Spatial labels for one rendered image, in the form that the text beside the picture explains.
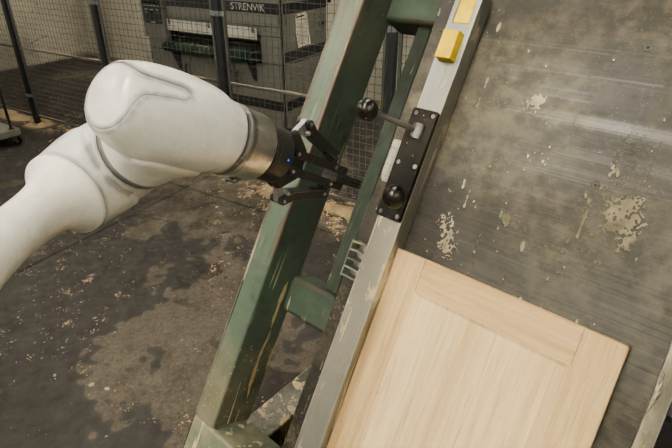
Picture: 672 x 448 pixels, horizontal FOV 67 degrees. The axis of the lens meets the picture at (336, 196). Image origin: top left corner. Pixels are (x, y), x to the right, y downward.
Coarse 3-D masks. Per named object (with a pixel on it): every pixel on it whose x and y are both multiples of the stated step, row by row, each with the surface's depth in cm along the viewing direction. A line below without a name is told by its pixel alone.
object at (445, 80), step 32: (480, 0) 86; (480, 32) 89; (448, 64) 88; (448, 96) 87; (416, 192) 89; (384, 224) 90; (384, 256) 89; (352, 288) 91; (352, 320) 90; (352, 352) 89; (320, 384) 92; (320, 416) 91
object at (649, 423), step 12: (660, 372) 61; (660, 384) 61; (660, 396) 61; (648, 408) 61; (660, 408) 61; (648, 420) 61; (660, 420) 60; (636, 432) 65; (648, 432) 61; (660, 432) 61; (636, 444) 61; (648, 444) 61; (660, 444) 61
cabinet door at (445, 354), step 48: (384, 288) 90; (432, 288) 85; (480, 288) 80; (384, 336) 88; (432, 336) 84; (480, 336) 79; (528, 336) 75; (576, 336) 72; (384, 384) 87; (432, 384) 83; (480, 384) 78; (528, 384) 74; (576, 384) 71; (336, 432) 91; (384, 432) 86; (432, 432) 81; (480, 432) 77; (528, 432) 73; (576, 432) 70
